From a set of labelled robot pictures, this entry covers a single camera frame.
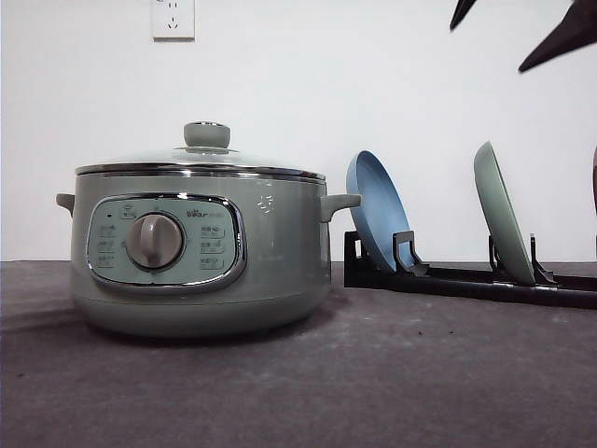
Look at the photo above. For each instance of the green plate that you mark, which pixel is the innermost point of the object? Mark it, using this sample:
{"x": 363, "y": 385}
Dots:
{"x": 503, "y": 222}

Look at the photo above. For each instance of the black dish rack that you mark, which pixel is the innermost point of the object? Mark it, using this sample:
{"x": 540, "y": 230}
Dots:
{"x": 493, "y": 283}

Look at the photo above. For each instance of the blue plate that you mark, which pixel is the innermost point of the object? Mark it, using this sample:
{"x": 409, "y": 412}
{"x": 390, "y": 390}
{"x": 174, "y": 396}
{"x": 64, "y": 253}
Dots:
{"x": 381, "y": 213}

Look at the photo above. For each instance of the white wall socket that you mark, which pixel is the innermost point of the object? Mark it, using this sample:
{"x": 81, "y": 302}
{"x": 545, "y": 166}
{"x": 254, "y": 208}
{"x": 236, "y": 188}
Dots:
{"x": 173, "y": 21}

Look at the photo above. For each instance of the green electric steamer pot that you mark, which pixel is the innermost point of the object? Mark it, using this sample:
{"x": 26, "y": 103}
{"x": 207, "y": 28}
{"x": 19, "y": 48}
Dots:
{"x": 201, "y": 256}

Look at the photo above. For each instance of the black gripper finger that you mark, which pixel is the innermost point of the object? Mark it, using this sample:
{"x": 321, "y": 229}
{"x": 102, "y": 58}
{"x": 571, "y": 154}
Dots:
{"x": 578, "y": 29}
{"x": 462, "y": 7}

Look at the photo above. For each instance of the glass pot lid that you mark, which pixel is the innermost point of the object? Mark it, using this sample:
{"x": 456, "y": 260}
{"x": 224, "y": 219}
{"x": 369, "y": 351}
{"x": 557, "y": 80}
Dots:
{"x": 206, "y": 149}

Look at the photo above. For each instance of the dark reddish object at edge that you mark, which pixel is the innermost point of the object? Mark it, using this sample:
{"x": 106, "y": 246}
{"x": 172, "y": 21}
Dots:
{"x": 595, "y": 178}

